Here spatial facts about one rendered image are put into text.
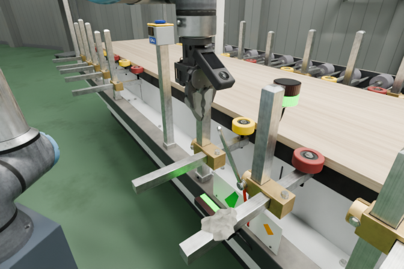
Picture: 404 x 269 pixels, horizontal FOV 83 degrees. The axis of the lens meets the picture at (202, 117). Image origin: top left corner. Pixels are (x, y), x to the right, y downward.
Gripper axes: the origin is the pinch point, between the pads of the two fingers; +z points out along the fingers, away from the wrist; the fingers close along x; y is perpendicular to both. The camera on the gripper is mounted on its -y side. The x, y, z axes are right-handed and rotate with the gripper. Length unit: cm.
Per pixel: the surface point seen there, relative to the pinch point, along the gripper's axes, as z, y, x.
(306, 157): 10.9, -19.1, -21.7
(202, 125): 7.8, 8.2, -6.3
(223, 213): 14.6, -17.5, 6.9
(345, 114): 11, -12, -60
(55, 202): 101, 116, 47
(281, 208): 15.4, -23.6, -5.4
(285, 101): -7.6, -17.0, -10.3
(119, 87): 21, 101, -8
